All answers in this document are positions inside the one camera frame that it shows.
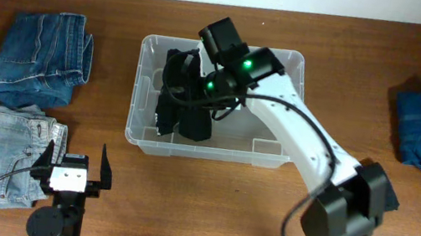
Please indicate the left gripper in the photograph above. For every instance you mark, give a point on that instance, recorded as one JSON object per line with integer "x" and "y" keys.
{"x": 42, "y": 167}

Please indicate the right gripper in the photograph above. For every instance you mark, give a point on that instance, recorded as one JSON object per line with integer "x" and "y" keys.
{"x": 232, "y": 97}

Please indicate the black garment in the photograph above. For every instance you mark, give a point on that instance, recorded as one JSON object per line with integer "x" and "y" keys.
{"x": 181, "y": 80}

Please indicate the dark blue jeans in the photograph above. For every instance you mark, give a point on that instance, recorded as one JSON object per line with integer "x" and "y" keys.
{"x": 43, "y": 57}

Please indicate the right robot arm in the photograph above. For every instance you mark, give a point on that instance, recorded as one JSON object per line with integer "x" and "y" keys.
{"x": 344, "y": 197}

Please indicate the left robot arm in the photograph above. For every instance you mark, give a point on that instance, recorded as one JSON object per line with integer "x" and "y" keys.
{"x": 63, "y": 218}

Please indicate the clear plastic storage container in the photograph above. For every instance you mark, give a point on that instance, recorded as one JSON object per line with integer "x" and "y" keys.
{"x": 240, "y": 137}

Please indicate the light blue folded jeans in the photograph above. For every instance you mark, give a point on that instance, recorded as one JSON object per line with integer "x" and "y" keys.
{"x": 24, "y": 135}

